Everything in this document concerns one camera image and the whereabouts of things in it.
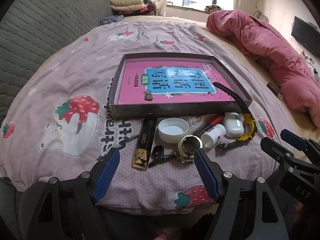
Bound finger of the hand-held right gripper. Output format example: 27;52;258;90
260;136;304;173
280;129;320;160

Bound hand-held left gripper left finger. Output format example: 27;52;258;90
19;148;121;240

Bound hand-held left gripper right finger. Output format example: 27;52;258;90
194;149;289;240

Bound brass lamp socket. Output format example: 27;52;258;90
174;135;203;165

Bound yellow and black wristwatch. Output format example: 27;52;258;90
212;82;258;150

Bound white pill bottle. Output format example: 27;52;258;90
201;124;226;148

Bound white earbuds case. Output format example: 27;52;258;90
222;112;244;138

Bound black and gold box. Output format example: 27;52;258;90
132;118;158;172

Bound black hair clip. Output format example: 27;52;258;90
148;145;175;168

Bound white jar lid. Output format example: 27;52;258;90
157;118;190;143

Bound red and black marker pen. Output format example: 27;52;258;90
194;115;225;139

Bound grey cardboard box tray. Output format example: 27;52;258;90
109;52;253;121

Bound pink book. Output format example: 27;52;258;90
117;60;235;105

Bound pink quilt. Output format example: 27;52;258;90
206;9;320;128

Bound strawberry printed blanket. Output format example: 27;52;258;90
0;20;283;215

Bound colourful item on windowsill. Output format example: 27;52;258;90
204;4;222;13

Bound dark floral cloth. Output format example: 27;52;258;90
99;14;125;26

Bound grey quilted headboard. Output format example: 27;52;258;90
0;0;113;125

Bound stack of folded clothes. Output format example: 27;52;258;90
110;0;157;17

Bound black wall television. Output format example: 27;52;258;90
291;16;320;55

